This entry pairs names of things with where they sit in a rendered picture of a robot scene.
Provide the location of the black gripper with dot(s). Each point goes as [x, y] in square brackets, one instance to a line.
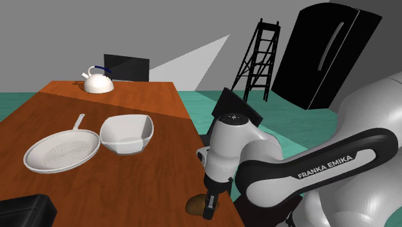
[217, 186]

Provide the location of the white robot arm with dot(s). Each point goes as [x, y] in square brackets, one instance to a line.
[314, 163]

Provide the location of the brown potato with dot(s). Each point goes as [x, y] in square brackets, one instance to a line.
[195, 206]

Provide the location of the brown wooden table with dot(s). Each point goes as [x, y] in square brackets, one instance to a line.
[125, 182]

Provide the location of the white square bowl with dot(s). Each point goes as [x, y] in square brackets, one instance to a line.
[127, 133]

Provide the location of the black ladder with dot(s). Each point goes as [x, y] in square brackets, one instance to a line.
[259, 59]

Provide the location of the white frying pan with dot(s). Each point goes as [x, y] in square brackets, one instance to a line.
[61, 154]

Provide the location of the black box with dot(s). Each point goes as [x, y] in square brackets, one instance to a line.
[26, 212]

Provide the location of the black refrigerator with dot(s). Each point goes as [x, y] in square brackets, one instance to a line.
[323, 53]

